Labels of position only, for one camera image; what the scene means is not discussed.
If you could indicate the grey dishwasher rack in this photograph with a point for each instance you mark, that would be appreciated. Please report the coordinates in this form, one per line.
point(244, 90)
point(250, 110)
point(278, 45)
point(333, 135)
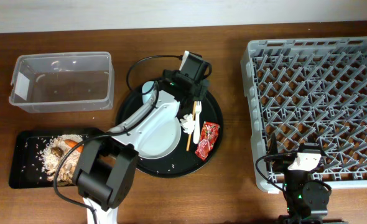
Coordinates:
point(303, 89)

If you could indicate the orange carrot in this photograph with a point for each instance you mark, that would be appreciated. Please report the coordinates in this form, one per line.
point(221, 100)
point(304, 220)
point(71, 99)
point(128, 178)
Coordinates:
point(72, 143)

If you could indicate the rectangular black tray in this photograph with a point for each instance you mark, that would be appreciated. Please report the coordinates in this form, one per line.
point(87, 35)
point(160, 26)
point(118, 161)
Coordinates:
point(27, 168)

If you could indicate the crumpled white tissue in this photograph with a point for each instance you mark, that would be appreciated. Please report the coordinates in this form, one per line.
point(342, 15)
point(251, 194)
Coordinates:
point(186, 123)

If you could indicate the wooden chopstick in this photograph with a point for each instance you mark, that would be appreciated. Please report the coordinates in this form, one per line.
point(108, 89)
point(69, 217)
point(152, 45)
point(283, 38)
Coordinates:
point(193, 126)

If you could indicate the white plastic fork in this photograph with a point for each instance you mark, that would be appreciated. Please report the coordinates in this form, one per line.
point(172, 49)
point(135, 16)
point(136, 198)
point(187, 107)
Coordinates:
point(196, 131)

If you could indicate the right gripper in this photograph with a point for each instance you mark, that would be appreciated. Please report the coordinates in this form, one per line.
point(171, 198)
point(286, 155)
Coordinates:
point(283, 161)

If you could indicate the grey round plate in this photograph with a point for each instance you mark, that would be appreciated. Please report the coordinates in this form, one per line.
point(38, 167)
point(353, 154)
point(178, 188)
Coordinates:
point(161, 142)

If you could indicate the clear plastic bin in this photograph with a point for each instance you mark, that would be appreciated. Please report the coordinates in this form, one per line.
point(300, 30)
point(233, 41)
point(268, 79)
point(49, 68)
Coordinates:
point(63, 82)

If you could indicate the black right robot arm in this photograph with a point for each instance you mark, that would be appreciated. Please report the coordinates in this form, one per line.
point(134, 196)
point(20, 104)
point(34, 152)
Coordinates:
point(306, 199)

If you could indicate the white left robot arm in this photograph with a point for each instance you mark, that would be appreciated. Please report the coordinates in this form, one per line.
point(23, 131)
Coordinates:
point(105, 170)

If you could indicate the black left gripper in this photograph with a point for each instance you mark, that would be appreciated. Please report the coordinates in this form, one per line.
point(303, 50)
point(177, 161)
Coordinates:
point(201, 89)

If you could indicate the red snack wrapper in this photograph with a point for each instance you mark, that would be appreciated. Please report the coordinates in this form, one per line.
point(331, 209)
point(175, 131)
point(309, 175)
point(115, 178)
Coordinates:
point(208, 136)

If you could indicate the round black tray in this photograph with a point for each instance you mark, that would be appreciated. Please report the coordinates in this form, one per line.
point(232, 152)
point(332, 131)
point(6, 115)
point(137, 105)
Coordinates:
point(181, 162)

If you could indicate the rice and nutshell pile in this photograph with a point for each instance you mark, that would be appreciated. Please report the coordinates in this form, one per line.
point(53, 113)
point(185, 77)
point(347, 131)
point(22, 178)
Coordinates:
point(51, 162)

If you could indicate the light blue cup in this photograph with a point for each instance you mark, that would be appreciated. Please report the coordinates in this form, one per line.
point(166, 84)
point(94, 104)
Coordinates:
point(147, 91)

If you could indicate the brown pine cone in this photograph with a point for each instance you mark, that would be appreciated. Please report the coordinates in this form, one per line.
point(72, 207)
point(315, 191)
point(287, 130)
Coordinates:
point(57, 152)

